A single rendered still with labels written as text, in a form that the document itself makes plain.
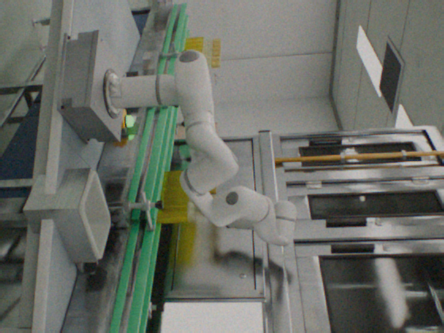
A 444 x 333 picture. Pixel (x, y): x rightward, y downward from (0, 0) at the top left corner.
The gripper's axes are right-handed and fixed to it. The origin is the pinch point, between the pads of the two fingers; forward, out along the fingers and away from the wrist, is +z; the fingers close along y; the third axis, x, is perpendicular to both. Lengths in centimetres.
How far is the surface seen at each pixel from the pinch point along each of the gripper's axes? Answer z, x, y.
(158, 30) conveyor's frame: 62, -112, 17
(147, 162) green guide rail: 25.3, -6.3, 13.4
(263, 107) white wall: 103, -558, -306
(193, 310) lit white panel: -2.0, 32.4, -12.8
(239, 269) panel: -12.0, 12.8, -13.0
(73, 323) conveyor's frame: 23, 57, 5
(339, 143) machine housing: -37, -71, -17
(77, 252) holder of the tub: 28, 40, 16
